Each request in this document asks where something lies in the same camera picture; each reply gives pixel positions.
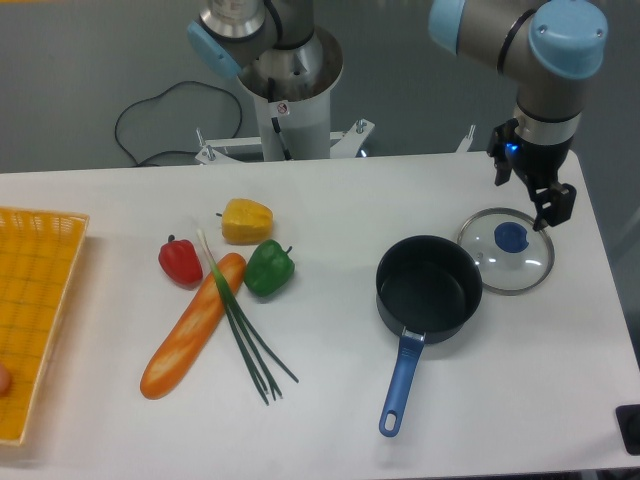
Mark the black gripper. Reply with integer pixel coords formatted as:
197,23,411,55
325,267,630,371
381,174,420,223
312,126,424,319
487,118,576,231

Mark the green onion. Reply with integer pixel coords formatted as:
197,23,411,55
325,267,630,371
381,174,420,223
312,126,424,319
196,228,299,406

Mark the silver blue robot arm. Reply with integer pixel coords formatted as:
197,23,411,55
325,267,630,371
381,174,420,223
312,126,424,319
187,1,608,231

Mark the glass lid blue knob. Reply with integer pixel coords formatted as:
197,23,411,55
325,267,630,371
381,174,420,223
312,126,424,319
456,207,555,296

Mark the black device at table edge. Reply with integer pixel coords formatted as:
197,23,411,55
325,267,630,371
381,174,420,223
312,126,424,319
615,404,640,456

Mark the green bell pepper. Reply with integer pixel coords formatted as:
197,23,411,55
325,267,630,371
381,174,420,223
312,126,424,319
244,239,295,298

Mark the yellow bell pepper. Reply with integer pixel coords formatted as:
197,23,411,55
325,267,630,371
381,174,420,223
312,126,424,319
216,198,274,245

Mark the red bell pepper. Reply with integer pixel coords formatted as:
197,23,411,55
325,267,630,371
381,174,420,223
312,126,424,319
158,235,203,288

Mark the orange baguette bread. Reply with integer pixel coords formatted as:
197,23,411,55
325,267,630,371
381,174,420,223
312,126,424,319
139,272,225,400

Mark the yellow woven basket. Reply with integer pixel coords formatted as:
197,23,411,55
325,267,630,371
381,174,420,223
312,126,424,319
1,207,90,446

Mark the black pot blue handle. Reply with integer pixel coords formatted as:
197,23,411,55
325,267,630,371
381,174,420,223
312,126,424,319
375,235,483,438

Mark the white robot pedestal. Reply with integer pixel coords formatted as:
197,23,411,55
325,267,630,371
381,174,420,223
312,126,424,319
239,26,343,161

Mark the black cable on floor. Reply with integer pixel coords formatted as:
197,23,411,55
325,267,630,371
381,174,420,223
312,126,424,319
114,80,244,167

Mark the white metal base frame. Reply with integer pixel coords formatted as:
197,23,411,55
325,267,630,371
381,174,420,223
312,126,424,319
194,118,477,165

